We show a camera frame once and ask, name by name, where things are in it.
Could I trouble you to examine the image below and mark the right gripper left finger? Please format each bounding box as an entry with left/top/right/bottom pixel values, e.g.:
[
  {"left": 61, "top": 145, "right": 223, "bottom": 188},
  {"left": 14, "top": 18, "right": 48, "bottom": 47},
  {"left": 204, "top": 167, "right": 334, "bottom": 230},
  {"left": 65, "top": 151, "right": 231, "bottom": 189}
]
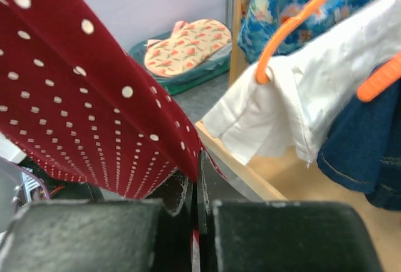
[{"left": 1, "top": 172, "right": 192, "bottom": 271}]

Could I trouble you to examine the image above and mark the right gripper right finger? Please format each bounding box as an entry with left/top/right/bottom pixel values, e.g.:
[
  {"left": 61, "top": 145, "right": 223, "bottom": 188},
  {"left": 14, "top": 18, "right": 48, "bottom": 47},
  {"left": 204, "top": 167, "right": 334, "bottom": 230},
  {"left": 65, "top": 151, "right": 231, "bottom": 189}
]
[{"left": 197, "top": 151, "right": 382, "bottom": 271}]

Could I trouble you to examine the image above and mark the red polka dot skirt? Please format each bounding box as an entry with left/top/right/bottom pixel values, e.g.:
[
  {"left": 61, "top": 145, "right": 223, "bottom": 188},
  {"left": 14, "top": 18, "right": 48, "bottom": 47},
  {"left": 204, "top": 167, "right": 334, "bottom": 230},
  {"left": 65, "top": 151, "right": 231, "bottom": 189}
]
[{"left": 1, "top": 0, "right": 204, "bottom": 199}]

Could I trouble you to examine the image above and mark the orange hanger with denim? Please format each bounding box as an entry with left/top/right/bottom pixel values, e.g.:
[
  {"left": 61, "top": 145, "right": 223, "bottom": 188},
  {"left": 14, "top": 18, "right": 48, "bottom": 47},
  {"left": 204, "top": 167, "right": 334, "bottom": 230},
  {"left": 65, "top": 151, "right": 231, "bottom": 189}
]
[{"left": 357, "top": 53, "right": 401, "bottom": 102}]

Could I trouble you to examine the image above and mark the orange hanger with white shirt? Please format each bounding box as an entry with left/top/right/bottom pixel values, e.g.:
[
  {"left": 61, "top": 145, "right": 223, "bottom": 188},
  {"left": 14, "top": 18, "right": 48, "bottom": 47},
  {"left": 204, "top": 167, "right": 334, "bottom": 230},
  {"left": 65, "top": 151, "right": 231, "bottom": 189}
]
[{"left": 255, "top": 0, "right": 327, "bottom": 85}]

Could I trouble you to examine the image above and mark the wooden clothes rack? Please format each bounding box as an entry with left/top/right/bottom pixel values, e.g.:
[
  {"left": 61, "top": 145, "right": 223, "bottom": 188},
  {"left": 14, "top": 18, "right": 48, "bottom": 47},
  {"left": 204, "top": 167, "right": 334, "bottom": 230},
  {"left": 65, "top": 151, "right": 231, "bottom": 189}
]
[{"left": 194, "top": 0, "right": 401, "bottom": 272}]

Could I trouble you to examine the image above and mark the dark blue denim garment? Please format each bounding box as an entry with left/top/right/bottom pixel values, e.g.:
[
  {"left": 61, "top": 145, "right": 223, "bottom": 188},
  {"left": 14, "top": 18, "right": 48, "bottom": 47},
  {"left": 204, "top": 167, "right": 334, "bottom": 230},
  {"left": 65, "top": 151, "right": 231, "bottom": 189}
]
[{"left": 317, "top": 81, "right": 400, "bottom": 211}]

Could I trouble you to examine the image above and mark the white shirt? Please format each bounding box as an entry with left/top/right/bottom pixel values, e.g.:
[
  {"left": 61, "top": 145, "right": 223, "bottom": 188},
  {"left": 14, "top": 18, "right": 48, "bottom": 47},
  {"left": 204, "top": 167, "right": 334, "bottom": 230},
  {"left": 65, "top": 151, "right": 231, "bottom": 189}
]
[{"left": 202, "top": 0, "right": 400, "bottom": 165}]

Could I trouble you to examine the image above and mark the teal plastic tray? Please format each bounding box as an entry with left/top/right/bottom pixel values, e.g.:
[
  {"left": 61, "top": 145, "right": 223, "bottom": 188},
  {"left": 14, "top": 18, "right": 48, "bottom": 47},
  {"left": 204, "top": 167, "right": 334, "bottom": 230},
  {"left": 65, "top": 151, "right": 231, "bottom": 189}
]
[{"left": 128, "top": 41, "right": 232, "bottom": 95}]

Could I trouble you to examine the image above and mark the floral oven mitt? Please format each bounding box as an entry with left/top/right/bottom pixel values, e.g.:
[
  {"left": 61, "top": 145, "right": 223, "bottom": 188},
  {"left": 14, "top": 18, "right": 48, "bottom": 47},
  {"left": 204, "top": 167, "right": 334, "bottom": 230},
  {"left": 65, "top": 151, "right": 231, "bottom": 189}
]
[{"left": 143, "top": 19, "right": 232, "bottom": 78}]

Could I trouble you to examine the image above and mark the blue floral garment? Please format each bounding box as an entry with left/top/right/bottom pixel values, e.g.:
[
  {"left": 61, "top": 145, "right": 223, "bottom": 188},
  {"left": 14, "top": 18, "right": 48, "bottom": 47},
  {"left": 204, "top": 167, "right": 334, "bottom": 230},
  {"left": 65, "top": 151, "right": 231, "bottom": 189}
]
[{"left": 237, "top": 0, "right": 371, "bottom": 63}]

